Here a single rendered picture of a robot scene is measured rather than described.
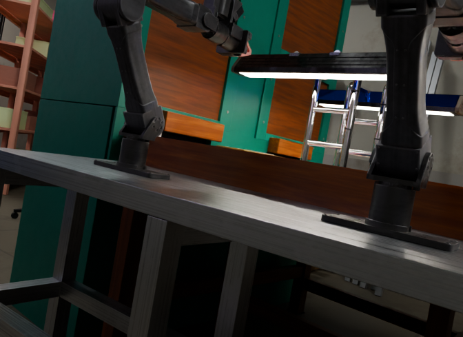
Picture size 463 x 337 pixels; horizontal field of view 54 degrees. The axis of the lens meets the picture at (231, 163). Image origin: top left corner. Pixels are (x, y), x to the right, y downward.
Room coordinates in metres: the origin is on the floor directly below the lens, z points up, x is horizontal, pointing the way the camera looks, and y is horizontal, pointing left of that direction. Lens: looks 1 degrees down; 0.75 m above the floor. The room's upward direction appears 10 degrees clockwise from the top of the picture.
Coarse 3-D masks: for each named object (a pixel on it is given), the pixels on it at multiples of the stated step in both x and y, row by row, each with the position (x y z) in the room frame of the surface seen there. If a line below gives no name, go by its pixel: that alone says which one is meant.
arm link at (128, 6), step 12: (96, 0) 0.97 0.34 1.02; (120, 0) 0.92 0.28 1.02; (132, 0) 0.94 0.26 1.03; (144, 0) 0.97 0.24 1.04; (156, 0) 1.02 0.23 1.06; (168, 0) 1.05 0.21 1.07; (180, 0) 1.08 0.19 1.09; (96, 12) 0.97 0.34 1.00; (120, 12) 0.93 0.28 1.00; (132, 12) 0.95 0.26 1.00; (168, 12) 1.07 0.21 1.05; (180, 12) 1.08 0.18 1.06; (192, 12) 1.11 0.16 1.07; (204, 12) 1.14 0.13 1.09; (180, 24) 1.14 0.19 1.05; (192, 24) 1.12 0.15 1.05
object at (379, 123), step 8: (360, 88) 1.85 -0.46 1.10; (384, 88) 1.70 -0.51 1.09; (384, 96) 1.69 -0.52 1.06; (344, 104) 1.79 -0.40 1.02; (384, 104) 1.69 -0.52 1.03; (384, 112) 1.69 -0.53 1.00; (344, 120) 1.79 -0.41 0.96; (360, 120) 1.75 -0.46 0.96; (368, 120) 1.73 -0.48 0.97; (376, 128) 1.70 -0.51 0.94; (376, 136) 1.69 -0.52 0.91; (336, 152) 1.79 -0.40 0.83; (352, 152) 1.75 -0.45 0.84; (360, 152) 1.73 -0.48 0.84; (368, 152) 1.71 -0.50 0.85; (336, 160) 1.79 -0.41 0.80
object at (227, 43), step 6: (246, 30) 1.27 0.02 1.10; (228, 36) 1.24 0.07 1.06; (246, 36) 1.27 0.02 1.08; (228, 42) 1.25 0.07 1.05; (234, 42) 1.27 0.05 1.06; (240, 42) 1.28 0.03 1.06; (246, 42) 1.27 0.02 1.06; (216, 48) 1.33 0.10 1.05; (222, 48) 1.31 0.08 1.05; (228, 48) 1.28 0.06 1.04; (234, 48) 1.28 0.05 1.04; (240, 48) 1.28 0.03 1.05; (246, 48) 1.27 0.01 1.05
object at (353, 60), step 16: (240, 64) 1.61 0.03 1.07; (256, 64) 1.56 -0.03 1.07; (272, 64) 1.51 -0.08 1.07; (288, 64) 1.47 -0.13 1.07; (304, 64) 1.43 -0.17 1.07; (320, 64) 1.39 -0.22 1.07; (336, 64) 1.36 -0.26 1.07; (352, 64) 1.32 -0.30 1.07; (368, 64) 1.29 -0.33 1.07; (384, 64) 1.26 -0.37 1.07
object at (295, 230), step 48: (96, 192) 0.82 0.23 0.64; (144, 192) 0.75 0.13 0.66; (192, 192) 0.82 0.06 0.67; (240, 192) 1.02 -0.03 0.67; (240, 240) 0.63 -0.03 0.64; (288, 240) 0.59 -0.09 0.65; (336, 240) 0.55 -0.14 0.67; (384, 240) 0.63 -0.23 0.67; (384, 288) 0.51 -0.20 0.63; (432, 288) 0.48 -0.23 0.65
